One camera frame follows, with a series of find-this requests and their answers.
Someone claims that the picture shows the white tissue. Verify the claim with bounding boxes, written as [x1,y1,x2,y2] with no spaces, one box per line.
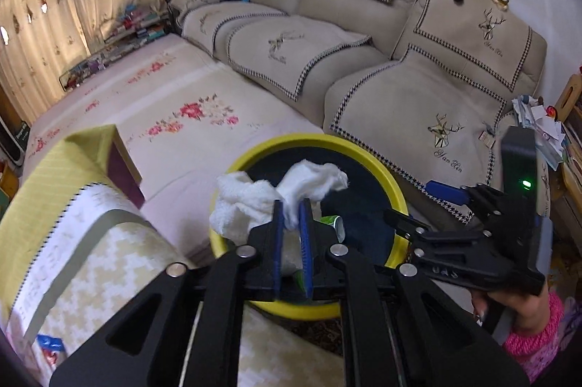
[209,159,348,245]

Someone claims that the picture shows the pink sleeve forearm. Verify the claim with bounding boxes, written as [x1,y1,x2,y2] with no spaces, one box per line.
[502,292,581,384]

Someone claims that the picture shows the yellow rimmed trash bin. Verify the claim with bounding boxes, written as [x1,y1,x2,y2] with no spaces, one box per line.
[207,133,411,321]

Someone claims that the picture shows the right hand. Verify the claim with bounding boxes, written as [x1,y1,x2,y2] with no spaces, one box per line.
[471,283,550,337]

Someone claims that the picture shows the beige sofa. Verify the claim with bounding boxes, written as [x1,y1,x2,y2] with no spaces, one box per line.
[169,0,546,222]

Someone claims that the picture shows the floral bed mattress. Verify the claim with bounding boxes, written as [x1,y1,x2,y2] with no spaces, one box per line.
[24,35,320,256]

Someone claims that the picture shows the low glass shelf clutter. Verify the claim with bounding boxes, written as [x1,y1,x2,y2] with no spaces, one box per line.
[59,4,171,92]

